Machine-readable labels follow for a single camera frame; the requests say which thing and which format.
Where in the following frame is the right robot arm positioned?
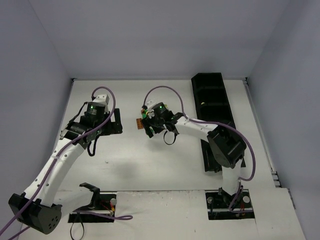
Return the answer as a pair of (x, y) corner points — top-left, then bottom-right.
(141, 101), (247, 196)

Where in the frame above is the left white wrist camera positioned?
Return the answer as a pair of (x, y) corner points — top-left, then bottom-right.
(93, 94), (110, 113)

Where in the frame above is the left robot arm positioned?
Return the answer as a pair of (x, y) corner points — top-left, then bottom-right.
(8, 100), (123, 235)

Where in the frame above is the black loop cable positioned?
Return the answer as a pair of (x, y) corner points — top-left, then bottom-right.
(69, 221), (85, 240)

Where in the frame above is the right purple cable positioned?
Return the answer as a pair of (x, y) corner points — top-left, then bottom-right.
(144, 85), (256, 214)

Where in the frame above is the black compartment bin row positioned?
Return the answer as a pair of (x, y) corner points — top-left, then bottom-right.
(191, 72), (236, 173)

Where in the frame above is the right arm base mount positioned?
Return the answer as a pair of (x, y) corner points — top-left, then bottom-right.
(204, 188), (256, 221)

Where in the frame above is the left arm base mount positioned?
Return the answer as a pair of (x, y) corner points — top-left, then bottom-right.
(68, 182), (117, 224)

